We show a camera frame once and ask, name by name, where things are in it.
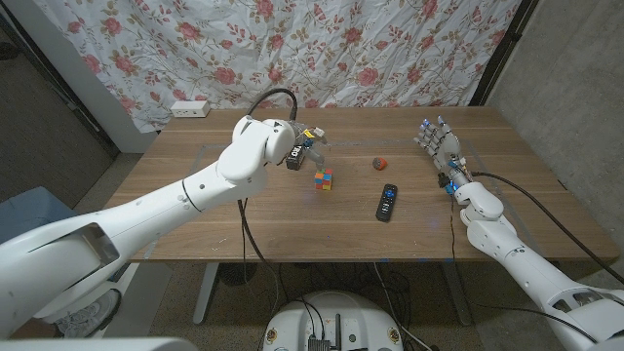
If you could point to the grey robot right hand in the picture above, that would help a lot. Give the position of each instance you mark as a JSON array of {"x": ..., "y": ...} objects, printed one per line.
[{"x": 446, "y": 146}]

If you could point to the person bare leg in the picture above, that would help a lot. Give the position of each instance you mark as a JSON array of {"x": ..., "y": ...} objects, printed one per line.
[{"x": 34, "y": 330}]

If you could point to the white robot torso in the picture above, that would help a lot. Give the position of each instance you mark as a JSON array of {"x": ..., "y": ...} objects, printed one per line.
[{"x": 331, "y": 317}]

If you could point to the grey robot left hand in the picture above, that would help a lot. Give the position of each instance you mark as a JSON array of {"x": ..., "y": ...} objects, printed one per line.
[{"x": 316, "y": 157}]

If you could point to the black backdrop stand pole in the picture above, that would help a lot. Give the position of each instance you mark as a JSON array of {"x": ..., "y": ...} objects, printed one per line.
[
  {"x": 73, "y": 105},
  {"x": 502, "y": 53}
]

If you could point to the black TV remote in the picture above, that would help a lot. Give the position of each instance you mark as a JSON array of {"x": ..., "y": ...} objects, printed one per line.
[{"x": 386, "y": 205}]

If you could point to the white table leg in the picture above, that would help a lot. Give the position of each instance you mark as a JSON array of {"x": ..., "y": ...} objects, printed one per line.
[{"x": 205, "y": 297}]

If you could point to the grey table leg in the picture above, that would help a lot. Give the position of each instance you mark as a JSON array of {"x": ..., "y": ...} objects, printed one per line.
[{"x": 458, "y": 297}]

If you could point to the black box white lettering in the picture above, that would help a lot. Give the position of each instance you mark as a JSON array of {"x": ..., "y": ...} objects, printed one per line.
[{"x": 294, "y": 160}]

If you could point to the blue plastic bin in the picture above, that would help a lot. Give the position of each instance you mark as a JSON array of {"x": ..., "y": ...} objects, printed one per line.
[{"x": 29, "y": 214}]

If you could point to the multicoloured rubiks cube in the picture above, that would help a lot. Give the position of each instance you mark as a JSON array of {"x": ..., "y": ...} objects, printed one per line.
[{"x": 323, "y": 179}]

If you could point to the white power strip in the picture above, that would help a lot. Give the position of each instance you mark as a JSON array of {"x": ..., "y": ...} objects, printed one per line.
[{"x": 190, "y": 109}]

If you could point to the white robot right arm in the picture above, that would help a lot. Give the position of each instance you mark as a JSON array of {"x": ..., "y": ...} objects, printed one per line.
[{"x": 507, "y": 244}]

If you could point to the red and grey ball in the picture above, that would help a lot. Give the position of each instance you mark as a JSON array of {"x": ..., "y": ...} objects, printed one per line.
[{"x": 379, "y": 164}]

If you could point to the white low platform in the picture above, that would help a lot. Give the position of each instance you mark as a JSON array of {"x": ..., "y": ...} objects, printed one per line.
[{"x": 146, "y": 292}]

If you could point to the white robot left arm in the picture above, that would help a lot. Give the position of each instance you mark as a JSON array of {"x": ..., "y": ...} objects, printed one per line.
[{"x": 146, "y": 219}]

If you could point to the grey sneaker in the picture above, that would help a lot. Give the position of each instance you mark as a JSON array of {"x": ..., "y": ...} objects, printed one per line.
[{"x": 85, "y": 314}]

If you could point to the floral backdrop cloth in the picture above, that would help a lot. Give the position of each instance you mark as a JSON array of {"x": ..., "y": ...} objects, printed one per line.
[{"x": 292, "y": 49}]

